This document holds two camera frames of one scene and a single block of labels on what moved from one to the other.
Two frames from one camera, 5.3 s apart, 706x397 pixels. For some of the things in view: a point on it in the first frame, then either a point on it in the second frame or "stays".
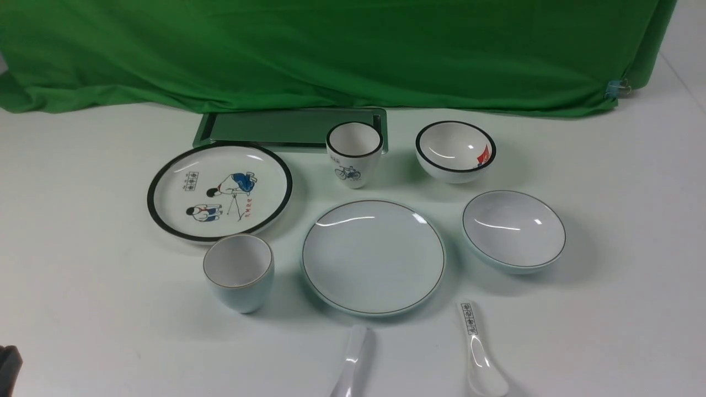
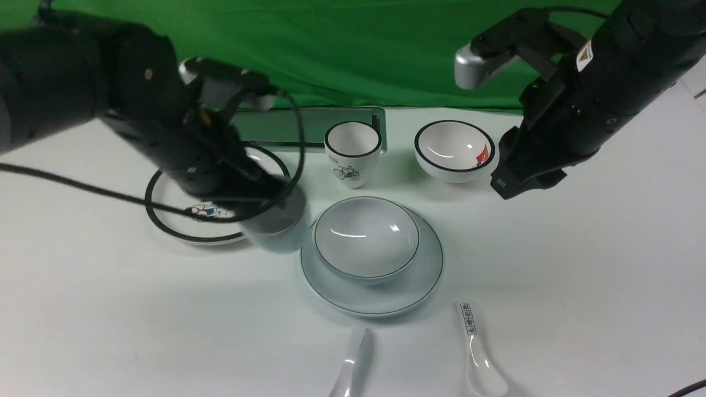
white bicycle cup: (355, 149) stays
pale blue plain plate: (373, 258) stays
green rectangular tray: (283, 129) stays
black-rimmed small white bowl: (454, 151) stays
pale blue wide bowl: (513, 232) to (367, 240)
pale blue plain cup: (239, 268) to (280, 227)
